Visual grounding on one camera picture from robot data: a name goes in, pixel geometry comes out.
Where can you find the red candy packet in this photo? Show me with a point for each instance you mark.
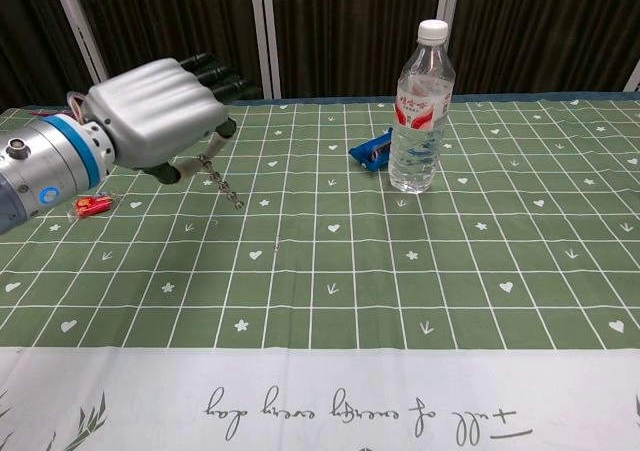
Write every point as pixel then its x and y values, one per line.
pixel 93 205

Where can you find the white partition frame post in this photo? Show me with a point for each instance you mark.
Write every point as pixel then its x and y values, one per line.
pixel 633 78
pixel 446 1
pixel 80 28
pixel 266 33

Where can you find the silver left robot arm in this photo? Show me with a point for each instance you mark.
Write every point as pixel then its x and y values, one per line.
pixel 45 163

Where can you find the blue clip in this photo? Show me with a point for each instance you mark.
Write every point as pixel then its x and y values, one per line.
pixel 370 152

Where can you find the green grid tablecloth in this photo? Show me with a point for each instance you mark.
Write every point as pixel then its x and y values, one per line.
pixel 320 281

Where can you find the clear plastic water bottle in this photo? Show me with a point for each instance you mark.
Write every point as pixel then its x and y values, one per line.
pixel 421 121

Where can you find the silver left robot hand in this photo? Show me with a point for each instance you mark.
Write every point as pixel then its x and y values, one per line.
pixel 150 116

